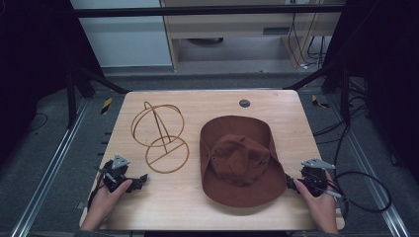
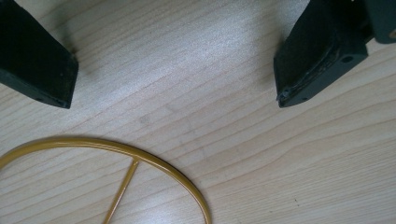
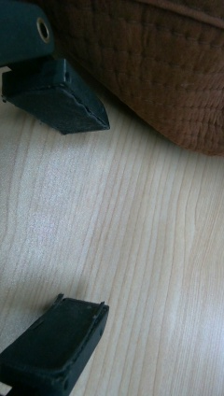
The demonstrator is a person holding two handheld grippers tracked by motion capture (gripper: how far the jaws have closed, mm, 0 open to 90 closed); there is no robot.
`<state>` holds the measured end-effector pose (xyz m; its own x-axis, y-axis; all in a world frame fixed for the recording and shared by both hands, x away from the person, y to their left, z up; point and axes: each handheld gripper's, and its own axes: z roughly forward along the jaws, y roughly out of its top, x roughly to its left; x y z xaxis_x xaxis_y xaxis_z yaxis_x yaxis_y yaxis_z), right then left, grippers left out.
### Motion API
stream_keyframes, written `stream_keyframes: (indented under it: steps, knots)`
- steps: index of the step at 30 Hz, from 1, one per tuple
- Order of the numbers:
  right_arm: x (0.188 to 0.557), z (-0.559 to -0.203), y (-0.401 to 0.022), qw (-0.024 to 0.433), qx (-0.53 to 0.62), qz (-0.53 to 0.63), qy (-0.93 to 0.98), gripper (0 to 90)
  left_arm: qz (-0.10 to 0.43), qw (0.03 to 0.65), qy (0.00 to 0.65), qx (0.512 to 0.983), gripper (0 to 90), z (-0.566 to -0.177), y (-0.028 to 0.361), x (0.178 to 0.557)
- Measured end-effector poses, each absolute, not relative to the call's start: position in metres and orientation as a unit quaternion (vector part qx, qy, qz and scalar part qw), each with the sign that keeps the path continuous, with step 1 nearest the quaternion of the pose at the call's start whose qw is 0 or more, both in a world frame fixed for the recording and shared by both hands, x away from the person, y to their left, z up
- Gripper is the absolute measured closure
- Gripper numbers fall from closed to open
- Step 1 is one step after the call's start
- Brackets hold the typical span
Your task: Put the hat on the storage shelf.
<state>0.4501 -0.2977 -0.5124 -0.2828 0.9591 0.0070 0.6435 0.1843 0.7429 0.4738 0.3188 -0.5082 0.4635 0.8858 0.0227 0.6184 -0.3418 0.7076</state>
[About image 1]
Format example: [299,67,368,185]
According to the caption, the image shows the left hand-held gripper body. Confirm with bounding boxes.
[98,153,132,194]

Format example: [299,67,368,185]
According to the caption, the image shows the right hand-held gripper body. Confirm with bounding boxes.
[297,158,337,198]

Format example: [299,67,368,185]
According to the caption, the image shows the brown brimmed hat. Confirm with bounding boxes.
[199,115,289,208]

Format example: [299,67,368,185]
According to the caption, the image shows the person's right hand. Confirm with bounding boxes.
[293,170,340,233]

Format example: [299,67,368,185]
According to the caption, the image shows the person's left hand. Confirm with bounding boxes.
[80,179,133,232]

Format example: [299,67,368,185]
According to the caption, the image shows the yellow black striped tape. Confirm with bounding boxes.
[310,94,330,110]
[100,97,114,116]

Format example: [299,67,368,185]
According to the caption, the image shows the black metal stand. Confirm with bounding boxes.
[284,58,352,124]
[64,58,130,129]

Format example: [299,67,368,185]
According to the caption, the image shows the white cabinet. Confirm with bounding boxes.
[70,0,174,68]

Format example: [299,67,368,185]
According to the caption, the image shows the light wooden desk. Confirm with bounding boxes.
[159,0,347,71]

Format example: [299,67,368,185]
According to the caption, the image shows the black horizontal bar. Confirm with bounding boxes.
[72,4,346,19]

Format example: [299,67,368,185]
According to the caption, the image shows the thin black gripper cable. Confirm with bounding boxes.
[87,169,108,211]

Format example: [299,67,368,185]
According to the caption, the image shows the gold wire hat stand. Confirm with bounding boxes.
[130,101,191,175]

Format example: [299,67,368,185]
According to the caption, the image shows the black floor cable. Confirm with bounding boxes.
[311,112,374,186]

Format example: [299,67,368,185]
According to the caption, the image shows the metal floor rail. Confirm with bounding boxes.
[325,93,411,237]
[11,98,91,237]

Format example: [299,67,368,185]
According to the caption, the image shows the black looped gripper cable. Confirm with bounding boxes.
[329,170,393,218]

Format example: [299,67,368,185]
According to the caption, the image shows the hanging black cables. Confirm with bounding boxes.
[287,3,328,70]

